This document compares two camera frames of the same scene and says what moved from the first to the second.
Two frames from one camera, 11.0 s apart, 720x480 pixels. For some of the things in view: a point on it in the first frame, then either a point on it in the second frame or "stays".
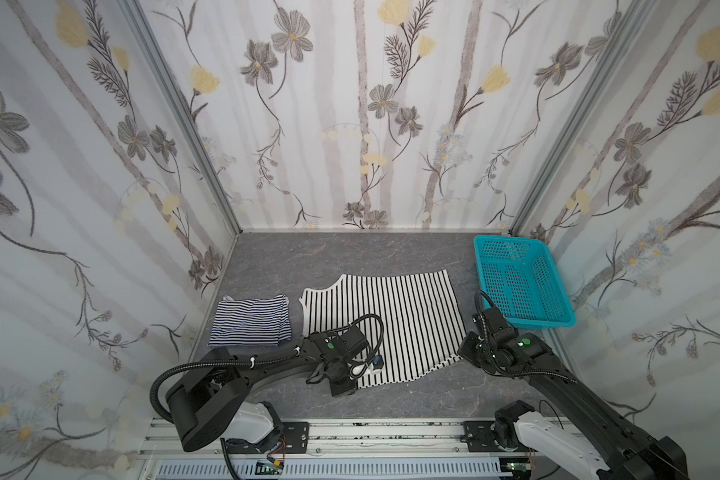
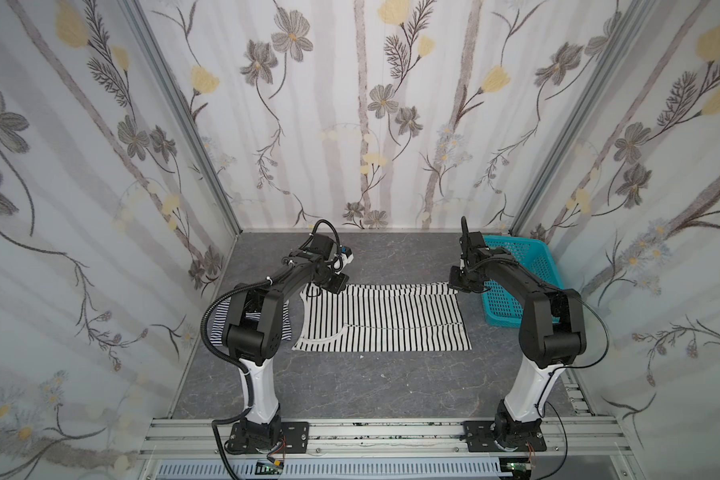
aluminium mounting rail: [340, 438] stays
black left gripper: [342, 374] -> [335, 282]
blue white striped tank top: [251, 322] stays
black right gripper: [472, 349] -> [462, 278]
